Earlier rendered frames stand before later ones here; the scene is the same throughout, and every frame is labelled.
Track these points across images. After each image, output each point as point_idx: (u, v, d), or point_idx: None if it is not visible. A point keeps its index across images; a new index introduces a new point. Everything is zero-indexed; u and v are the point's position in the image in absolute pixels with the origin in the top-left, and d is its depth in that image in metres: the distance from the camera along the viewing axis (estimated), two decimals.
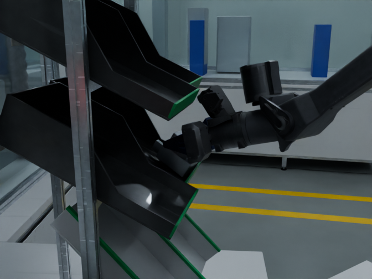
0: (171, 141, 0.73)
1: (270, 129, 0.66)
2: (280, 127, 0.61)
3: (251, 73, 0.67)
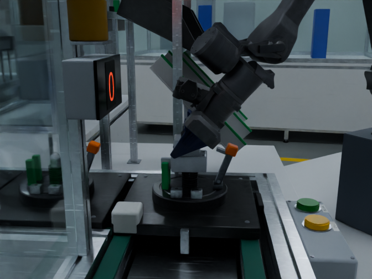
0: (177, 148, 0.73)
1: (256, 81, 0.69)
2: (284, 48, 0.68)
3: (219, 40, 0.66)
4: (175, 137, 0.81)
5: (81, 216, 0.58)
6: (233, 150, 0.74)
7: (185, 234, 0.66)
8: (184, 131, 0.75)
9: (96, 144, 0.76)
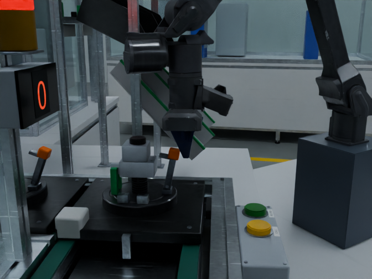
0: None
1: (194, 48, 0.69)
2: (197, 10, 0.66)
3: (138, 50, 0.66)
4: None
5: (16, 222, 0.59)
6: (174, 154, 0.75)
7: (127, 240, 0.67)
8: (132, 137, 0.76)
9: (46, 150, 0.77)
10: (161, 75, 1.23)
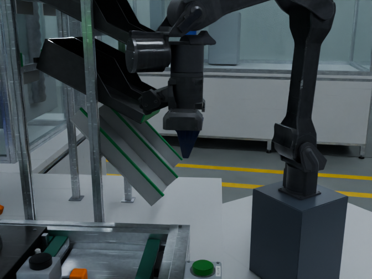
0: (183, 148, 0.75)
1: (197, 48, 0.69)
2: (201, 10, 0.66)
3: (142, 48, 0.66)
4: (36, 253, 0.63)
5: None
6: None
7: None
8: (34, 257, 0.57)
9: None
10: None
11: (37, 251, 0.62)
